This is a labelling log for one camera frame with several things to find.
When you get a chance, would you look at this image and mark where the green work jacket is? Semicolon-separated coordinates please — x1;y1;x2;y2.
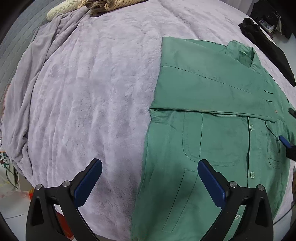
131;37;295;240

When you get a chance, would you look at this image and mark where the red box on floor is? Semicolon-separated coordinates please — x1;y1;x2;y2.
56;211;74;240

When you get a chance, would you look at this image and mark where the black folded garment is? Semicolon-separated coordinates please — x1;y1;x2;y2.
238;18;295;87

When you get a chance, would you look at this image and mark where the dark clutter on nightstand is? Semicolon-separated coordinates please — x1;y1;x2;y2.
250;0;295;39

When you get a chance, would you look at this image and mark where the grey throw blanket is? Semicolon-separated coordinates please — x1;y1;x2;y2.
1;7;88;178

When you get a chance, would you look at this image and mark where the grey quilted headboard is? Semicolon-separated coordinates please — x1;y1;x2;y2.
0;0;65;98

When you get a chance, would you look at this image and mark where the beige striped garment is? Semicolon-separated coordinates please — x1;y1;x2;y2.
46;0;143;21

